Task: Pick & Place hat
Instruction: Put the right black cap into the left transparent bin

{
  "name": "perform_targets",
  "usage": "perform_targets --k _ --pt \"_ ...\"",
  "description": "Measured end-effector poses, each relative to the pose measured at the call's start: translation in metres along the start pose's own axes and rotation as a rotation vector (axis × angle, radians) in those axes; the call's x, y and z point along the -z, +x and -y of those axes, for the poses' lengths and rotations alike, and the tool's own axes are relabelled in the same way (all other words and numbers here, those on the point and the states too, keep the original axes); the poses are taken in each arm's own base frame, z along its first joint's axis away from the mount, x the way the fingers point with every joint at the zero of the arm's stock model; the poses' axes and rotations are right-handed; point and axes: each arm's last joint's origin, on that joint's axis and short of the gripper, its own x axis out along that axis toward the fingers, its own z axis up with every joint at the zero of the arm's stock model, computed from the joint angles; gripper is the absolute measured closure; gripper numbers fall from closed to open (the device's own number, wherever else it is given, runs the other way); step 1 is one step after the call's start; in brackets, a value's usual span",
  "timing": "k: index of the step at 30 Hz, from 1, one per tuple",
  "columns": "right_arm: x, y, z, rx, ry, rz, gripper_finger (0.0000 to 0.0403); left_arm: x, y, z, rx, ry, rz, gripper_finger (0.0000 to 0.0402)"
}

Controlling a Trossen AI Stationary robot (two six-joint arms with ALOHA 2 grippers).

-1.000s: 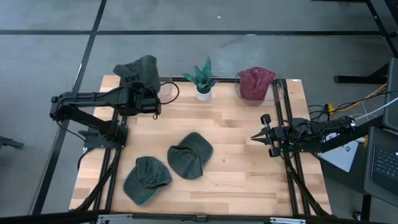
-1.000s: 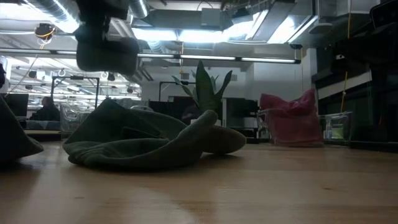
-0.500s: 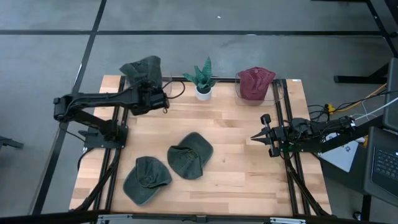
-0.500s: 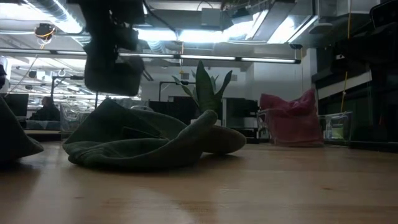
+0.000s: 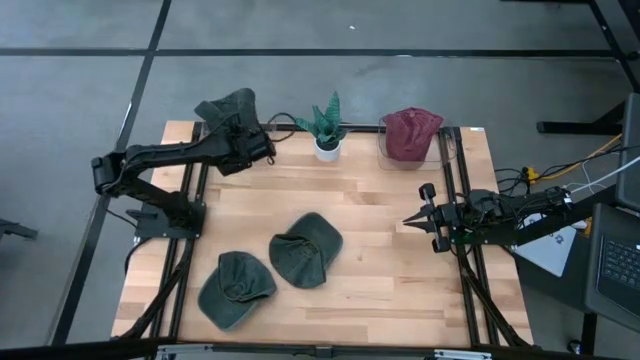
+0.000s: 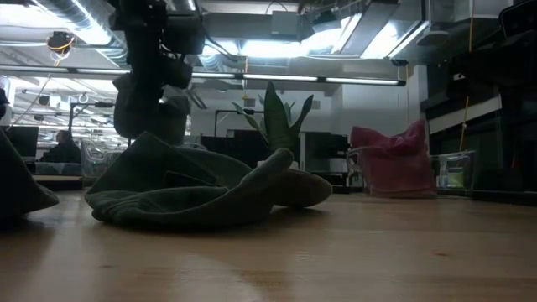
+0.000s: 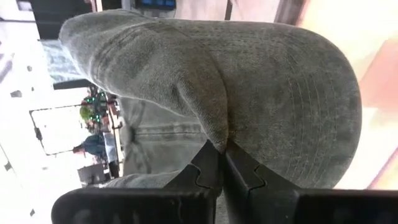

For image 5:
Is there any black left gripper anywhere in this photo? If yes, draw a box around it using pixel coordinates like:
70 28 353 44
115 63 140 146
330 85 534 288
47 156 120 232
213 115 277 178

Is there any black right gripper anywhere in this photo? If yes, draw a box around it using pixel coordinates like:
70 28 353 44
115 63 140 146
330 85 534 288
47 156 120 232
403 182 464 254

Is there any dark green baseball cap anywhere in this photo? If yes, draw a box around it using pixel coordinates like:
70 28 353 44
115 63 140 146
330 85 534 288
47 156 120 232
268 211 345 290
197 250 278 332
193 87 259 132

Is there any dark red baseball cap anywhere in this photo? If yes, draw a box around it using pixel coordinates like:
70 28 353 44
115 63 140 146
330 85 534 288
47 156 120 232
382 106 445 163

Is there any clear plastic bin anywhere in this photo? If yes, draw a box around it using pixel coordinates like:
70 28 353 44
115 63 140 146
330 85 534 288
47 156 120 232
377 114 457 172

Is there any snake plant in white pot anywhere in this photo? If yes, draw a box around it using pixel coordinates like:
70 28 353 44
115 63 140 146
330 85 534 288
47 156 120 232
293 90 350 163

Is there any white box with sticker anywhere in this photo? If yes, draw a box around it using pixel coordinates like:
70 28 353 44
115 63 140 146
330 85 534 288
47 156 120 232
513 212 592 279

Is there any black desk beam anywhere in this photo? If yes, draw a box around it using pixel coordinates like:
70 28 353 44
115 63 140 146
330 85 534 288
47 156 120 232
514 185 619 247

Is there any black desk foot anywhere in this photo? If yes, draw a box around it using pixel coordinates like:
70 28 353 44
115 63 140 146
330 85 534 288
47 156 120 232
536 102 627 136

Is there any black laptop keyboard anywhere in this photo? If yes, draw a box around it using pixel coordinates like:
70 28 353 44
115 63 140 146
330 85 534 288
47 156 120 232
583 202 640 331

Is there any black monitor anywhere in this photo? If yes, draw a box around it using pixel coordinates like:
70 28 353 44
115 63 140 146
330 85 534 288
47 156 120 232
615 92 640 214

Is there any dark chair foot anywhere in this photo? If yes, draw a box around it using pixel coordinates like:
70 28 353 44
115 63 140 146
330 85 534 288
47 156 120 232
0 218 40 241

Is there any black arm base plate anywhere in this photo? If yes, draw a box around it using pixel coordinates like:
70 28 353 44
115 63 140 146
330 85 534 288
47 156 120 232
447 227 519 247
134 202 207 240

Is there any black frame rail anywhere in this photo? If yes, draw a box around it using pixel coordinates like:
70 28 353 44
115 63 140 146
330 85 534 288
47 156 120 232
0 338 640 360
117 122 207 346
259 121 459 135
439 127 531 347

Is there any black cable bundle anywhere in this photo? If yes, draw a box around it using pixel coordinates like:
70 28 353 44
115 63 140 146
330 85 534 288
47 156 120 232
493 165 532 195

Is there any yellow cable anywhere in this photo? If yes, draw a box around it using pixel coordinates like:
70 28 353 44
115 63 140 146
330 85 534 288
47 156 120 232
527 133 624 184

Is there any silver metal bracket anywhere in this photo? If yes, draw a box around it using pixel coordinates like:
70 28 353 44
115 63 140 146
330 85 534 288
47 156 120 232
156 343 215 360
433 349 494 360

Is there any black floor cable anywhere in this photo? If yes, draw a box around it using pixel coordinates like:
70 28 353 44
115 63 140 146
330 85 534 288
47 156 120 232
105 208 147 275

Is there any thin black cable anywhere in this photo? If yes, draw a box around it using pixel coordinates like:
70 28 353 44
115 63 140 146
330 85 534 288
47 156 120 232
539 144 632 182

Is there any white cable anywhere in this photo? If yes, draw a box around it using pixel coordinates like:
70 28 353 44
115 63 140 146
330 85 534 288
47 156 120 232
569 155 640 195

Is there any black desk post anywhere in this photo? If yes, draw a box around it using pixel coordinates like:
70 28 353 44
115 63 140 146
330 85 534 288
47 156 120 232
567 310 600 357

